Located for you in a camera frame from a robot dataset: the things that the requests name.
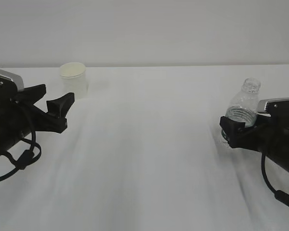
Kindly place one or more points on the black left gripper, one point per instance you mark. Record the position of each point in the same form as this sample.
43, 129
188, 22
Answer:
17, 114

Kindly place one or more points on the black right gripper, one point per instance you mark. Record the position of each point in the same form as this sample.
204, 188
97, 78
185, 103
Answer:
269, 133

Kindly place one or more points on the clear water bottle green label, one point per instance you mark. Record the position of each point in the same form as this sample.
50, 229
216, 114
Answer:
243, 106

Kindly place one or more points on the white paper cup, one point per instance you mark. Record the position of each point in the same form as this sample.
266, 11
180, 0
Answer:
73, 76

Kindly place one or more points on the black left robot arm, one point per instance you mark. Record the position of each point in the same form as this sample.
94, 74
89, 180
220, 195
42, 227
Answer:
18, 112

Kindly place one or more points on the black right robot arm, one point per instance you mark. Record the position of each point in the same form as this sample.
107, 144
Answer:
280, 158

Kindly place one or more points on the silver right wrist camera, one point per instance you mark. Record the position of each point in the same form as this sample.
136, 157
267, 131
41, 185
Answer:
277, 108

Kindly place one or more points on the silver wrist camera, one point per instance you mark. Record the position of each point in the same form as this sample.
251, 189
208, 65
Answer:
10, 84
277, 108

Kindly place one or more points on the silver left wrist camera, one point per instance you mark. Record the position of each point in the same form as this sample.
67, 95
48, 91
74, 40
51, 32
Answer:
10, 84

